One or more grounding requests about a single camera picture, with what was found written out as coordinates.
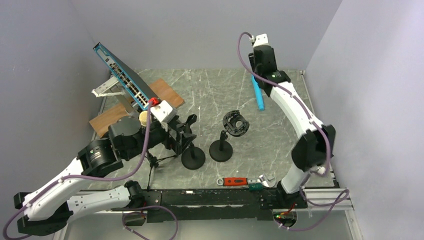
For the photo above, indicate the blue microphone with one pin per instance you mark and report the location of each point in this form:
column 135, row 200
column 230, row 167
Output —
column 258, row 94

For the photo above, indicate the wooden board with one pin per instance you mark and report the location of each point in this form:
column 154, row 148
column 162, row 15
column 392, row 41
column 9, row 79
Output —
column 164, row 92

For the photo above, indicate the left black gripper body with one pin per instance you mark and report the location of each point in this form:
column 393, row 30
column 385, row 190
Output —
column 159, row 134

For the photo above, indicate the blue network switch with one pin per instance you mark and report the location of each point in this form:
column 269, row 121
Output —
column 131, row 82

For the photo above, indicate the green clamp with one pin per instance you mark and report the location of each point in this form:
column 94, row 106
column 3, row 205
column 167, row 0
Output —
column 255, row 187

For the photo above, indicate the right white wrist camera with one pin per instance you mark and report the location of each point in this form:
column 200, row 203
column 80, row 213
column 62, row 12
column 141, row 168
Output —
column 259, row 40

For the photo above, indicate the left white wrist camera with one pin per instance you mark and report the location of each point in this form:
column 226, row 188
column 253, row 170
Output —
column 162, row 110

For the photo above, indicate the gold microphone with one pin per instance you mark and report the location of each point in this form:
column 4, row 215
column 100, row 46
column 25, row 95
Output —
column 143, row 118

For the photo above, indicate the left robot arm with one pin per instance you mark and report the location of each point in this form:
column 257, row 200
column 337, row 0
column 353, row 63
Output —
column 49, row 209

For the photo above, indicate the metal switch support bracket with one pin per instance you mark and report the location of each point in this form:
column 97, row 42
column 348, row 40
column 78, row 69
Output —
column 110, row 88

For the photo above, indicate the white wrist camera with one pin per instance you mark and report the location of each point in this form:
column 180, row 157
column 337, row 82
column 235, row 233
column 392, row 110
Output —
column 259, row 40
column 162, row 110

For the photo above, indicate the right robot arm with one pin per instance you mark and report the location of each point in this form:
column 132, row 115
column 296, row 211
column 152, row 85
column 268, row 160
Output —
column 314, row 148

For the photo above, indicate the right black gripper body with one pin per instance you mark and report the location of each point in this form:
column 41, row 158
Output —
column 251, row 57

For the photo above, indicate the red handled adjustable wrench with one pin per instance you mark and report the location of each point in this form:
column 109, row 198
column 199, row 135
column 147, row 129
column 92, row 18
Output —
column 267, row 181

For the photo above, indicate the black tripod shock mount stand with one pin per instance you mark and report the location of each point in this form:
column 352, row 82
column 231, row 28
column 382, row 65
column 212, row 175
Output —
column 154, row 162

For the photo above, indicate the black base frame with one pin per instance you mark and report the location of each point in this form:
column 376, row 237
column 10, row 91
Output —
column 236, row 203

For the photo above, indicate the black clip desk stand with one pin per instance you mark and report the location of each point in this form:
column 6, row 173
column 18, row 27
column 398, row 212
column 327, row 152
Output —
column 192, row 157

